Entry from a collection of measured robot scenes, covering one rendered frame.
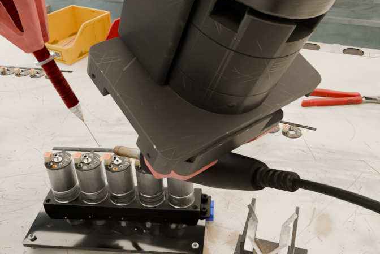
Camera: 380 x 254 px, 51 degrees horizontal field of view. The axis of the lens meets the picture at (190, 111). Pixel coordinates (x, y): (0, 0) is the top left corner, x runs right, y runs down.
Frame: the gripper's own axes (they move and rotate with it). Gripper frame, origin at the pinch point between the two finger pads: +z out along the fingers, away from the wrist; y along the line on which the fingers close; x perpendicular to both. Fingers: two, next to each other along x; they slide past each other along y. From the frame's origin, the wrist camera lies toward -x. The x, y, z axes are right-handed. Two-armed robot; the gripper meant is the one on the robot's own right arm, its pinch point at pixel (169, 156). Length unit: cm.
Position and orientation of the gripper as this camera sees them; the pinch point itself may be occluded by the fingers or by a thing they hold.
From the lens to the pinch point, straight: 26.3
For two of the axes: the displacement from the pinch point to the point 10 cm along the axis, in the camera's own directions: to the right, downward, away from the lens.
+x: 5.8, 7.5, -3.3
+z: -2.7, 5.6, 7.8
